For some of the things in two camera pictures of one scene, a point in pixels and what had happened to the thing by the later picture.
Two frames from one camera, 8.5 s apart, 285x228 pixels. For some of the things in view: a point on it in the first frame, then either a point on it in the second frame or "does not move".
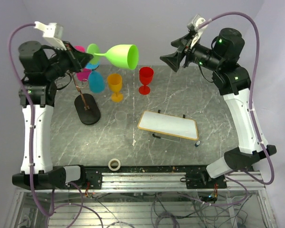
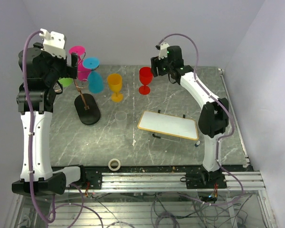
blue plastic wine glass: (96, 80) does not move
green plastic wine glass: (125, 56) → (65, 81)
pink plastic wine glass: (84, 74) does not move
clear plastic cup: (120, 117) does not move
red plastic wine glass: (146, 74) does not move
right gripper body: (201, 55) → (163, 67)
